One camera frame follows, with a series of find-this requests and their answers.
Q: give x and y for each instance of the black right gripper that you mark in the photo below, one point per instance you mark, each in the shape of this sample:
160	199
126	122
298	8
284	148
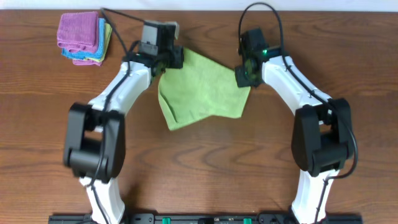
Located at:
244	78

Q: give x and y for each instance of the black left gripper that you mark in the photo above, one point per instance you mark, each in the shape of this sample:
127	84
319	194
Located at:
175	57

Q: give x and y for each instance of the green microfiber cloth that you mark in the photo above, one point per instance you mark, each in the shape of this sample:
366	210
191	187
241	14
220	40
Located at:
201	88

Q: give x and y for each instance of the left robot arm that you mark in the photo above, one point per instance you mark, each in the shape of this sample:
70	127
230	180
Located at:
95	145

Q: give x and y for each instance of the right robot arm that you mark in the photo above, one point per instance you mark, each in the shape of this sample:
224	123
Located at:
321	142

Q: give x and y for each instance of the folded yellow-green cloth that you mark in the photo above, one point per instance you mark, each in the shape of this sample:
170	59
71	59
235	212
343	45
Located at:
107	34

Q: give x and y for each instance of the folded blue cloth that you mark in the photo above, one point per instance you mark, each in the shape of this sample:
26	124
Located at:
81	55

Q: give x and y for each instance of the folded purple cloth at bottom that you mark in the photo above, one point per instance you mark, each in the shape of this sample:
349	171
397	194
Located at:
86	62

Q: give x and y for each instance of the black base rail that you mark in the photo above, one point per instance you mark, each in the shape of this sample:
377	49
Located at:
263	218

